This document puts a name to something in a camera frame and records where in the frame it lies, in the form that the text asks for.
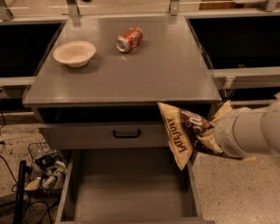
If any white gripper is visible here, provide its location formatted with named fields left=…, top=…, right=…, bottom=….
left=214, top=107, right=251, bottom=159

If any brown sea salt chip bag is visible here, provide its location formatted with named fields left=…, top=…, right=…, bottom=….
left=157, top=100, right=257, bottom=172

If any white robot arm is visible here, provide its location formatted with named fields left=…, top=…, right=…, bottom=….
left=214, top=100, right=280, bottom=158

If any grey drawer cabinet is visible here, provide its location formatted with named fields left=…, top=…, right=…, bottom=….
left=22, top=14, right=223, bottom=224

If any grey top drawer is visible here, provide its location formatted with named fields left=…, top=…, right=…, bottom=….
left=39, top=122, right=168, bottom=150

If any open grey middle drawer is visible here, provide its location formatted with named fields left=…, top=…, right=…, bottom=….
left=55, top=147, right=216, bottom=224

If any red soda can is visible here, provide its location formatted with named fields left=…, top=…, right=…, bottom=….
left=116, top=27, right=143, bottom=53

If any white paper bowl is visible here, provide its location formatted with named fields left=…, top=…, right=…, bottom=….
left=53, top=41, right=96, bottom=68

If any black drawer handle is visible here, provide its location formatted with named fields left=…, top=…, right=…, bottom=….
left=112, top=129, right=141, bottom=139

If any wire basket with items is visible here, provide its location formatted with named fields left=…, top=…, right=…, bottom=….
left=25, top=143, right=67, bottom=192

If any black stand post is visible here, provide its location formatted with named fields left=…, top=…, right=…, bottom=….
left=13, top=161, right=26, bottom=224

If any black floor cable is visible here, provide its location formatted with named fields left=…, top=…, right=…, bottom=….
left=0, top=109, right=20, bottom=185

